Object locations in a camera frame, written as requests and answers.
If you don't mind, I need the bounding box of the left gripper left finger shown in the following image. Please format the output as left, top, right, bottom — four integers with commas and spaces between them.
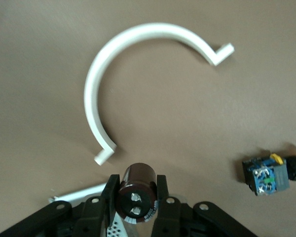
0, 174, 121, 237

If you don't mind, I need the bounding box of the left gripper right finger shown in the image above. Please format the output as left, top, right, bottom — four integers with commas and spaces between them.
150, 174, 253, 237

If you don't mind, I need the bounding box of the dark cylindrical capacitor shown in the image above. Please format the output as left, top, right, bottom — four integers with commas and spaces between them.
114, 162, 160, 225

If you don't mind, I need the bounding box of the metal mesh power supply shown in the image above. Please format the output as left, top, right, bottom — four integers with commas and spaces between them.
48, 182, 129, 237

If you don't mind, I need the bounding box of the yellow mushroom push button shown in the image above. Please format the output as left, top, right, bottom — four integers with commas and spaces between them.
241, 147, 296, 196

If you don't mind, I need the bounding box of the brown table mat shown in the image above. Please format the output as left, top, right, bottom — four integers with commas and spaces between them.
0, 0, 296, 237

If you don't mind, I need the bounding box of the large white curved bracket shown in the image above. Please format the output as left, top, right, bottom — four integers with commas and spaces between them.
84, 22, 235, 165

